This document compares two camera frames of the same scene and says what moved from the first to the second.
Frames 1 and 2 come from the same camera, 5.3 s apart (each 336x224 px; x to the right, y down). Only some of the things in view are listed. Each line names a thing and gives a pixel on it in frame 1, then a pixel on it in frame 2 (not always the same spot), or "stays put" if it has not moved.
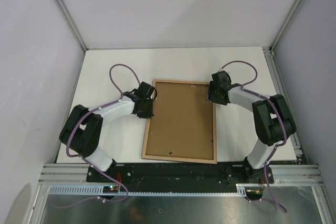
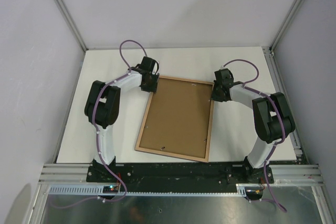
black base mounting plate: x=182 y=174 stays put
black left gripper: x=149 y=114 -> x=153 y=88
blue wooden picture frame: x=214 y=161 -> x=149 y=104
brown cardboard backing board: x=182 y=125 stays put
